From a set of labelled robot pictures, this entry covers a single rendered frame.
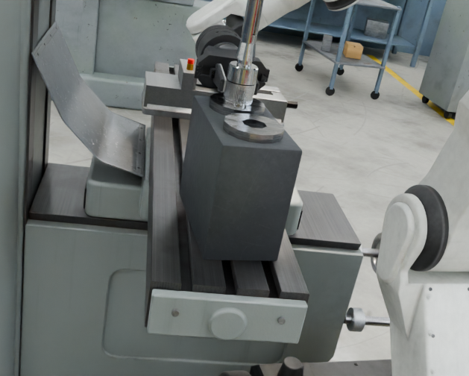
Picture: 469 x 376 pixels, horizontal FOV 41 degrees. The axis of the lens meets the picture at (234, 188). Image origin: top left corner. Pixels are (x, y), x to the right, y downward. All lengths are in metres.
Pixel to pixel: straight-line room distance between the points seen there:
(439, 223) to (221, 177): 0.36
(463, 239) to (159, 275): 0.48
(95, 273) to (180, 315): 0.62
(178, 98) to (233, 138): 0.63
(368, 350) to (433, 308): 1.39
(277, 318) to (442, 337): 0.31
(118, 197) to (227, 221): 0.53
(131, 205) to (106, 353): 0.42
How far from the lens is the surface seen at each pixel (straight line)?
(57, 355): 1.64
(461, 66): 5.74
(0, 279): 1.47
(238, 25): 1.19
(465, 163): 1.00
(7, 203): 1.38
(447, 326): 1.11
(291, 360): 1.26
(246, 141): 0.88
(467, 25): 5.78
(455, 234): 1.03
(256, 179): 0.89
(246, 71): 0.97
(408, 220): 1.03
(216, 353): 1.65
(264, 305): 0.89
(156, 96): 1.50
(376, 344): 2.52
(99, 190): 1.39
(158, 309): 0.88
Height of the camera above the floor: 1.43
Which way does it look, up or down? 24 degrees down
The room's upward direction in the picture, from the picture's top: 11 degrees clockwise
